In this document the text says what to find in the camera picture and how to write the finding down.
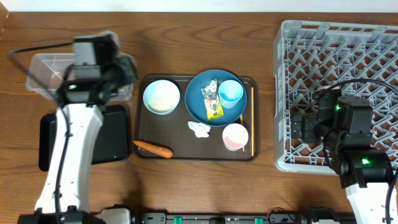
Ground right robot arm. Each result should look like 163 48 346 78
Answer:
291 82 397 223

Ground yellow snack wrapper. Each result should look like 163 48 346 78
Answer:
201 78 224 120

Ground clear plastic waste bin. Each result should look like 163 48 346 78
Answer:
25 53 133 101

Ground orange carrot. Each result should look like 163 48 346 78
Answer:
133 141 174 159

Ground white paper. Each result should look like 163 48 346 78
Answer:
188 121 211 138

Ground right wooden chopstick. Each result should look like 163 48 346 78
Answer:
251 87 255 157

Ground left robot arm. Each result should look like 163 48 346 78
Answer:
18 53 137 223

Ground brown serving tray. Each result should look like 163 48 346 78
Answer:
133 73 261 162

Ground light blue rice bowl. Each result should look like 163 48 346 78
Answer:
142 80 180 115

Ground pink cup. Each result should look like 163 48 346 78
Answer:
222 123 249 151

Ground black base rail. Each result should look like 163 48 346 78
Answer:
132 208 356 224

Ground grey dishwasher rack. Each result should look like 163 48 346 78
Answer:
274 20 397 175

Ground dark blue plate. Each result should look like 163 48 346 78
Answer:
185 70 247 127

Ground light blue cup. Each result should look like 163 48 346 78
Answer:
218 80 244 109

